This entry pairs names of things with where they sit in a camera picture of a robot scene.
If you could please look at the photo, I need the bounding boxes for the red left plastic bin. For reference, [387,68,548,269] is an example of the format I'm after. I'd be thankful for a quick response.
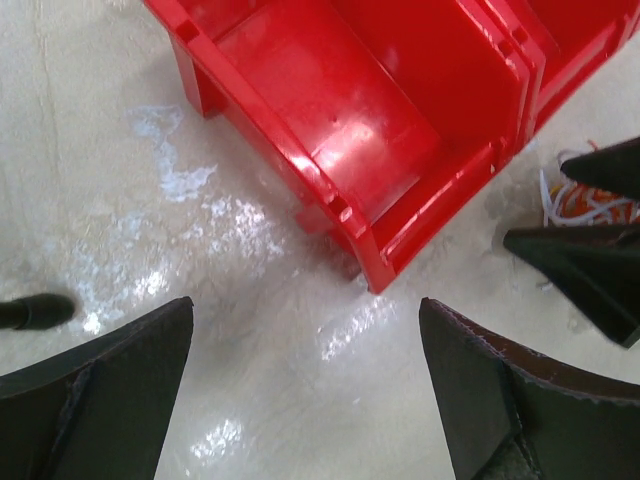
[148,1,530,293]

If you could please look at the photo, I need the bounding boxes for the red plastic bin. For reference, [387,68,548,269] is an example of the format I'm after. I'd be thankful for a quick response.
[148,1,530,293]
[473,1,639,146]

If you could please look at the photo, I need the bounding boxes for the orange and white cables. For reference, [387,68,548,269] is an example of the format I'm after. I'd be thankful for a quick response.
[537,139,640,293]

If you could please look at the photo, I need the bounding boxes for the red middle plastic bin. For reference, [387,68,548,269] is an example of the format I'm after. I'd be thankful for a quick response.
[473,1,639,146]

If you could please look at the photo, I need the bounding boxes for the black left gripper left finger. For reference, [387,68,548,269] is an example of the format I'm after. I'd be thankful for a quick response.
[1,297,193,479]

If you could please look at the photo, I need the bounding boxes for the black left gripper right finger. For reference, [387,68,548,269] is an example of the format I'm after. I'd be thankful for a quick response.
[419,298,639,479]

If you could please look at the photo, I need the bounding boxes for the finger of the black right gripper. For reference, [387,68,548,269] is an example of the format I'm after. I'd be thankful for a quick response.
[560,137,640,193]
[503,224,639,349]

